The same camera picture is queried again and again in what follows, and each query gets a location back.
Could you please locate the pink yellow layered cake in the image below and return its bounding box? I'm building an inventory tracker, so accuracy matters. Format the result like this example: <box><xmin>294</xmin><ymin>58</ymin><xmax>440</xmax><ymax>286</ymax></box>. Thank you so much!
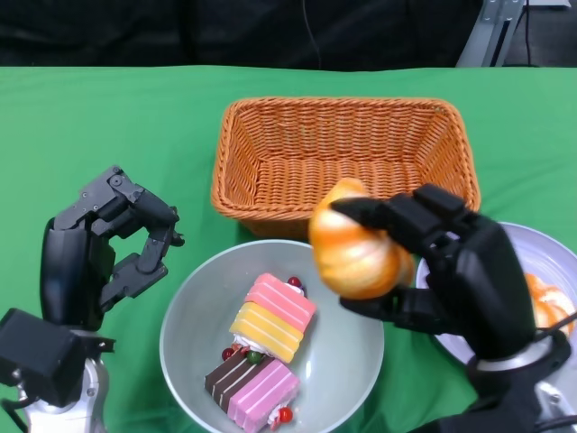
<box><xmin>228</xmin><ymin>272</ymin><xmax>317</xmax><ymax>364</ymax></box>

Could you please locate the orange wicker basket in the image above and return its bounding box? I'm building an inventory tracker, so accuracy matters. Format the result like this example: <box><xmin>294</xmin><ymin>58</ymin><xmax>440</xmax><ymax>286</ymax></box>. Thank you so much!
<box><xmin>210</xmin><ymin>97</ymin><xmax>481</xmax><ymax>240</ymax></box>

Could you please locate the black backdrop cloth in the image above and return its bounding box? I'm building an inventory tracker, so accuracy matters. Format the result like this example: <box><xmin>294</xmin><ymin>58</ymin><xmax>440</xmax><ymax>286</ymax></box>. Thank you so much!
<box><xmin>0</xmin><ymin>0</ymin><xmax>484</xmax><ymax>72</ymax></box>

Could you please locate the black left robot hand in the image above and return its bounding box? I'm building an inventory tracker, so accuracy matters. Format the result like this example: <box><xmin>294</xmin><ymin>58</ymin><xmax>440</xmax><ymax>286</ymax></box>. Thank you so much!
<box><xmin>40</xmin><ymin>165</ymin><xmax>186</xmax><ymax>330</ymax></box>

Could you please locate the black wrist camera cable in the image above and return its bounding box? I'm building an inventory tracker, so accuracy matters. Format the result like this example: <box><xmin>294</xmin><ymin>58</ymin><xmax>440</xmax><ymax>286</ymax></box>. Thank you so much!
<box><xmin>536</xmin><ymin>310</ymin><xmax>577</xmax><ymax>337</ymax></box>

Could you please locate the grey-green round bowl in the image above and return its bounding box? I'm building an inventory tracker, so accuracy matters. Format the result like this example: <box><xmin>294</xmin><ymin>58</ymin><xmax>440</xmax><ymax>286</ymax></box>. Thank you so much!
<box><xmin>160</xmin><ymin>238</ymin><xmax>385</xmax><ymax>433</ymax></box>

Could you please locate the brown pink layered cake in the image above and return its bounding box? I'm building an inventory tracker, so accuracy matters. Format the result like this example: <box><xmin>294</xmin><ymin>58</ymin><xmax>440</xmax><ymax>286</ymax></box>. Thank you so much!
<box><xmin>204</xmin><ymin>349</ymin><xmax>301</xmax><ymax>433</ymax></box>

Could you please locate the grey metal stand frame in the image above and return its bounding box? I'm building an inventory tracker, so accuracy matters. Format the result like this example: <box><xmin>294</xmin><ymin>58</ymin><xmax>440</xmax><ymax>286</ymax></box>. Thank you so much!
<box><xmin>455</xmin><ymin>0</ymin><xmax>572</xmax><ymax>69</ymax></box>

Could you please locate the thin black cable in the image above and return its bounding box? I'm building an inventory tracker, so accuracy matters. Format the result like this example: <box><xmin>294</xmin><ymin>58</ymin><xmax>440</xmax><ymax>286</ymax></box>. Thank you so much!
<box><xmin>522</xmin><ymin>0</ymin><xmax>535</xmax><ymax>68</ymax></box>

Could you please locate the white round plate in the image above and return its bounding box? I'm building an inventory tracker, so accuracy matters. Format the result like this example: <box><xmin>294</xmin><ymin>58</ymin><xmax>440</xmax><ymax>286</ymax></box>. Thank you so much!
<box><xmin>415</xmin><ymin>221</ymin><xmax>577</xmax><ymax>362</ymax></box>

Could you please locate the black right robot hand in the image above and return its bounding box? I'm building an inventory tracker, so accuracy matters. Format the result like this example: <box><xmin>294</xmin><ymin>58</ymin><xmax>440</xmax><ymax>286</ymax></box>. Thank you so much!
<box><xmin>331</xmin><ymin>183</ymin><xmax>537</xmax><ymax>362</ymax></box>

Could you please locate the green tablecloth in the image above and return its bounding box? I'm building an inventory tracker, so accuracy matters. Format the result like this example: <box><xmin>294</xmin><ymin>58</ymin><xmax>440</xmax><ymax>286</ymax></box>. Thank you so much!
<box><xmin>0</xmin><ymin>66</ymin><xmax>577</xmax><ymax>433</ymax></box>

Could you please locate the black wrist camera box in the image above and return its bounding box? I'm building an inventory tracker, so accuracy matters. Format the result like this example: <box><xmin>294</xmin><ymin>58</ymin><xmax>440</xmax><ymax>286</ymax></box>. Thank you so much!
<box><xmin>0</xmin><ymin>308</ymin><xmax>85</xmax><ymax>407</ymax></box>

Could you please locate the orange ring doughnut bread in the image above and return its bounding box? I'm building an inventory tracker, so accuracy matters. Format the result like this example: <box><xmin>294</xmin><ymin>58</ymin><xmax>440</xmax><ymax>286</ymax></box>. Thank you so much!
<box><xmin>307</xmin><ymin>178</ymin><xmax>416</xmax><ymax>301</ymax></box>

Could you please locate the white orange striped bun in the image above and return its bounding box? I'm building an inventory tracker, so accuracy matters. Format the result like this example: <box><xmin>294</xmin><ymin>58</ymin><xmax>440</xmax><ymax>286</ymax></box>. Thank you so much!
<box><xmin>525</xmin><ymin>272</ymin><xmax>577</xmax><ymax>337</ymax></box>

